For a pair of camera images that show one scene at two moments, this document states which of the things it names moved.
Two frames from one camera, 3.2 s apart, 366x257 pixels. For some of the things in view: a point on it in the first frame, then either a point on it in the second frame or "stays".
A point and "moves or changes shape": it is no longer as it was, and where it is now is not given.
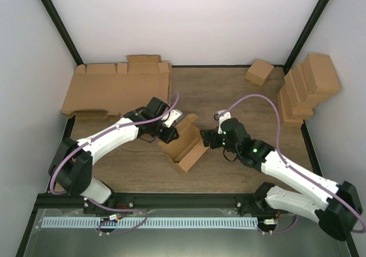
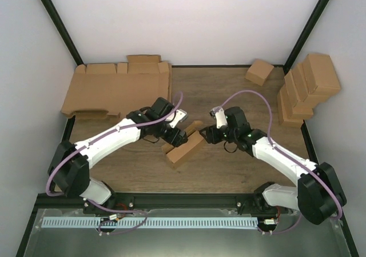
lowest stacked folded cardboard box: (286, 122) stays
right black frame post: (308, 28) stays
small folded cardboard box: (259, 71) stays
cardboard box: (189, 147) moves or changes shape
